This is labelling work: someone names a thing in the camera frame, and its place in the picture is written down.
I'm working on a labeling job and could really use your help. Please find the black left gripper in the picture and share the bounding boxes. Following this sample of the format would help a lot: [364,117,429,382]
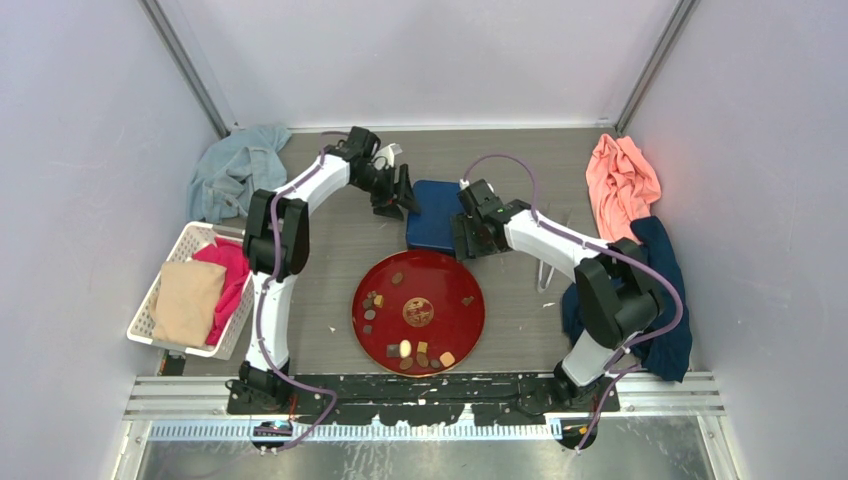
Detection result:
[352,163,421,220]

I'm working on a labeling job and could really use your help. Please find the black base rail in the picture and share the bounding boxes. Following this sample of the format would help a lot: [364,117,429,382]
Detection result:
[225,372,620,427]

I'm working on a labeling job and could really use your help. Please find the tan cloth in basket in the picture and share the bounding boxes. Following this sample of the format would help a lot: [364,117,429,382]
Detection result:
[151,261,226,348]

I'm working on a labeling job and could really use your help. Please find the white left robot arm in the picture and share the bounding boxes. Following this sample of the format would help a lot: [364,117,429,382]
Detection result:
[235,126,420,413]

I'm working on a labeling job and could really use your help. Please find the pink cloth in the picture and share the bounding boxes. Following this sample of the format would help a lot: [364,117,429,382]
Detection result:
[585,134,662,241]

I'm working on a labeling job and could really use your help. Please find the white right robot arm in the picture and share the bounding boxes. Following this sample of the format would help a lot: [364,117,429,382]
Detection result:
[452,180,673,411]

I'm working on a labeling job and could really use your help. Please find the caramel cube chocolate bottom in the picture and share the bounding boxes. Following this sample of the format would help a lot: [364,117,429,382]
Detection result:
[439,352,456,368]

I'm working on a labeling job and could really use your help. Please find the dark navy cloth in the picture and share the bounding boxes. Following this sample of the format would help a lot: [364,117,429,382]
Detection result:
[561,216,693,382]

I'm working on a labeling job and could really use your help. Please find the metal tongs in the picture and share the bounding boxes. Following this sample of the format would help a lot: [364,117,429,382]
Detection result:
[535,210,574,294]

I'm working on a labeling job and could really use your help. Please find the blue box lid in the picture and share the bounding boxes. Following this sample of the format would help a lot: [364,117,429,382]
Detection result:
[405,180,464,256]

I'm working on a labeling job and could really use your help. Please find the white perforated basket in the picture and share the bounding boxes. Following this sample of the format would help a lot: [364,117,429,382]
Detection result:
[126,221,254,361]

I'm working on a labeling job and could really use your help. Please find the red round tray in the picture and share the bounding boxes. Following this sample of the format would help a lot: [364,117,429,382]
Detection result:
[351,250,487,378]

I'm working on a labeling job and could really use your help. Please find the magenta cloth in basket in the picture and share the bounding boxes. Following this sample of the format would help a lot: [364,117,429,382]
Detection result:
[192,237,250,346]

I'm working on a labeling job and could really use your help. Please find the white oval chocolate bottom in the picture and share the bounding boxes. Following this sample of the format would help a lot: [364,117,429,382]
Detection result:
[398,339,412,358]

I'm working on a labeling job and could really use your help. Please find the light blue cloth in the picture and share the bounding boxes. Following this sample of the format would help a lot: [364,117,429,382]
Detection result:
[186,125,292,223]

